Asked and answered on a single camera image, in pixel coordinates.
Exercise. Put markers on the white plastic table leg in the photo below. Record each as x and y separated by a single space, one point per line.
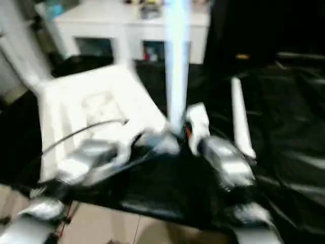
125 50
240 114
177 76
23 63

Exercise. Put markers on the white plastic table top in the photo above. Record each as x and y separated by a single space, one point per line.
89 101

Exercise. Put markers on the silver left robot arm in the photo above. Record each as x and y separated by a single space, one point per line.
81 160

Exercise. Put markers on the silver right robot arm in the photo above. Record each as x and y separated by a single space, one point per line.
228 162

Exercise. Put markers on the black plastic mat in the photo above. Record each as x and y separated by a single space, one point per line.
165 183

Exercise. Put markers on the red and white bottle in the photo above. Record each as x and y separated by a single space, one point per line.
146 54

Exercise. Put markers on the small yellow label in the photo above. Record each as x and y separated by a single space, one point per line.
242 56

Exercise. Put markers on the clear bag of dark items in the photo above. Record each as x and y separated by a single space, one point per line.
151 12

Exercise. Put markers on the white sideboard cabinet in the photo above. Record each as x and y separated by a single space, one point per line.
96 25

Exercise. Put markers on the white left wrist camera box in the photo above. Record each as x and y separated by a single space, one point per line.
127 150

